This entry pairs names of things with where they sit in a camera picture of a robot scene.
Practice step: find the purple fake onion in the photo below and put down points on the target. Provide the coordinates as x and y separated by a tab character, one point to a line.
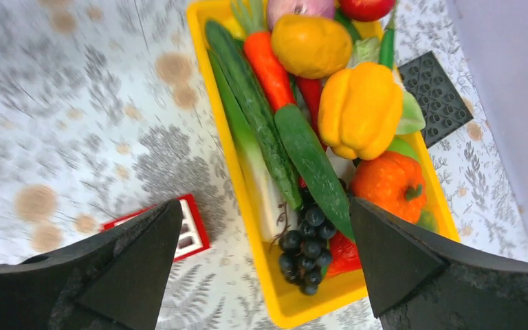
317	8

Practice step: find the orange fake carrot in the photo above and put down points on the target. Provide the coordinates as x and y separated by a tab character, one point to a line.
272	76

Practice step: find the light green fake apple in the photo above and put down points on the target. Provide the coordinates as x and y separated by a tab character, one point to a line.
400	146

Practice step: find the green fake cucumber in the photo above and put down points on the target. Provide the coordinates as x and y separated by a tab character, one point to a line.
255	108

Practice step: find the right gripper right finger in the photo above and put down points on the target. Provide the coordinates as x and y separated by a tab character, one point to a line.
417	279

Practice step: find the red fake chili pepper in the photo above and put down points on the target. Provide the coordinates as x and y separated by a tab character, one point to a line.
311	90

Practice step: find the black foam square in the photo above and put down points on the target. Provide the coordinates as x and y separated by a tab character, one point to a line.
442	107

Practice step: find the red fake tomato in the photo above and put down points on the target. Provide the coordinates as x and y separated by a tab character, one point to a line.
345	256

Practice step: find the yellow fake bell pepper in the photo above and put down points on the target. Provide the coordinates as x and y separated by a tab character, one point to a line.
360	109

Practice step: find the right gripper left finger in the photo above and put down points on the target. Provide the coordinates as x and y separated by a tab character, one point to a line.
112	280

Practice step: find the red fake apple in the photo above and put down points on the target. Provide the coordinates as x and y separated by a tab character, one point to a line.
366	10

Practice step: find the dark green fake pepper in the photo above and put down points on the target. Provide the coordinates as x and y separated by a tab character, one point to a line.
310	159

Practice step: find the fake orange tangerine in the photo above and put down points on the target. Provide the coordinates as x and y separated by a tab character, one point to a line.
393	182

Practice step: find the green fake long bean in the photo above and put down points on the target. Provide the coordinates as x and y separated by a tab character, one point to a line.
387	46

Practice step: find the black fake grape bunch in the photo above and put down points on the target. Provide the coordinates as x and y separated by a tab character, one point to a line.
304	248

